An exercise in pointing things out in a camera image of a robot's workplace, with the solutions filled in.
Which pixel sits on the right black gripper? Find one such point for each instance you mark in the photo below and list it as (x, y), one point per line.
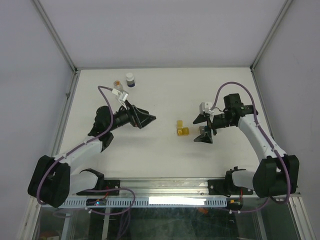
(202, 118)

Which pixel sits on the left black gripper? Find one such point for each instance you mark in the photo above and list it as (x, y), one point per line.
(138, 117)

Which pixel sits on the clear orange pill bottle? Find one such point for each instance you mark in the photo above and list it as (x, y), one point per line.
(118, 85)

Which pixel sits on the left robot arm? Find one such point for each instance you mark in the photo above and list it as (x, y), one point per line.
(98, 139)

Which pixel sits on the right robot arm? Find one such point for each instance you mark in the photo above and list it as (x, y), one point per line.
(277, 172)

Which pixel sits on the white cap pill bottle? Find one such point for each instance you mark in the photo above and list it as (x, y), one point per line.
(130, 80)

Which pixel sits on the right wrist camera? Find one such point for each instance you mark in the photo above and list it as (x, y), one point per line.
(207, 109)

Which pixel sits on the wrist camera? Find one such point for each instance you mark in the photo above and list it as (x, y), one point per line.
(121, 96)
(207, 109)

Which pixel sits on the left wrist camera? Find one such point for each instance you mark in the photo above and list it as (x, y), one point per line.
(121, 96)

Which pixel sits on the right black mount plate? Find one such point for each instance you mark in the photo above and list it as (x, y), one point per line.
(219, 187)

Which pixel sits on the black mount plate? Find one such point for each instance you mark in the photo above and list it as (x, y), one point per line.
(219, 187)
(109, 187)

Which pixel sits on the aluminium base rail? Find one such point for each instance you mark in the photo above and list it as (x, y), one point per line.
(165, 187)

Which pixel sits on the left black mount plate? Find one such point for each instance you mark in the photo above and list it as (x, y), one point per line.
(109, 187)

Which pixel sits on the white slotted cable duct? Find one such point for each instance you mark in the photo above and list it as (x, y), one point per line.
(145, 202)

